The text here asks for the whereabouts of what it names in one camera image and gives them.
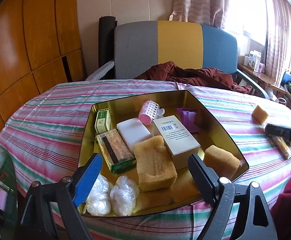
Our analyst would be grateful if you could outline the tan sponge block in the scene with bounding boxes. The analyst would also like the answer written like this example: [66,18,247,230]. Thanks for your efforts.
[203,145,241,179]
[252,105,269,125]

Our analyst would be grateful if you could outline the clear plastic wrap ball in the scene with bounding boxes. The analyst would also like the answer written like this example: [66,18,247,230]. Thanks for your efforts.
[85,174,113,216]

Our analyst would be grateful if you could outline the cracker snack packet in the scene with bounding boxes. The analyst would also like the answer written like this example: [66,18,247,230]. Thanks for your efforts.
[96,129,136,174]

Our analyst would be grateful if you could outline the white cardboard box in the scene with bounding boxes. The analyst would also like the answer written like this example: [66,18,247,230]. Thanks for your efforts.
[153,115,201,170]

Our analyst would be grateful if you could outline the yellow sponge block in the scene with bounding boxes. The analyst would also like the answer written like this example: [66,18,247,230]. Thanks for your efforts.
[133,135,177,192]

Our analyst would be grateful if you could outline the green small box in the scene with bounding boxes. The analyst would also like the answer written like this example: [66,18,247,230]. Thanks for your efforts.
[95,108,111,134]

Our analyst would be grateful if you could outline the purple cloth piece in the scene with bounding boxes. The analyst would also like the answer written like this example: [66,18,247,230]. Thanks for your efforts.
[176,108,200,133]

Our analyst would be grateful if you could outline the white foam block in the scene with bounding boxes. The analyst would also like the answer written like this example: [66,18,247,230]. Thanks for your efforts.
[117,118,152,155]

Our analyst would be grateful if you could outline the pink hair roller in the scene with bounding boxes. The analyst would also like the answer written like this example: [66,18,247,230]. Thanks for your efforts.
[138,100,165,125]

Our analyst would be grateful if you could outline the brown snack bar wrapper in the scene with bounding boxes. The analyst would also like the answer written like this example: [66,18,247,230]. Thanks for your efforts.
[272,136,291,159]

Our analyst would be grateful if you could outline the wooden side table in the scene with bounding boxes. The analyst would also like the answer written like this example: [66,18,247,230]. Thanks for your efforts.
[238,63,291,101]

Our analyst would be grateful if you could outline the white boxes on table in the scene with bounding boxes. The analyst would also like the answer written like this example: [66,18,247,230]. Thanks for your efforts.
[243,50,265,73]

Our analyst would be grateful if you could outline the gold tin box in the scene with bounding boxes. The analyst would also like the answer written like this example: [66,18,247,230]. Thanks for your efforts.
[79,90,249,217]

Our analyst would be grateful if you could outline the dark red jacket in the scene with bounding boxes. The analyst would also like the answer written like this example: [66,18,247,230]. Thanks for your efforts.
[135,61,252,94]

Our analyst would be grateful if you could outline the wooden wardrobe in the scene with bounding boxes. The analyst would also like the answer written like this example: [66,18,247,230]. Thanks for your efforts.
[0,0,86,132]

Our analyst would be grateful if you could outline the pink curtain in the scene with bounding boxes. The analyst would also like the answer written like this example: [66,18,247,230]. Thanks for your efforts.
[169,0,230,29]

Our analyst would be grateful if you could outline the grey yellow blue chair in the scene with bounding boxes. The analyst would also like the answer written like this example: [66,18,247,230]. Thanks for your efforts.
[87,21,269,99]

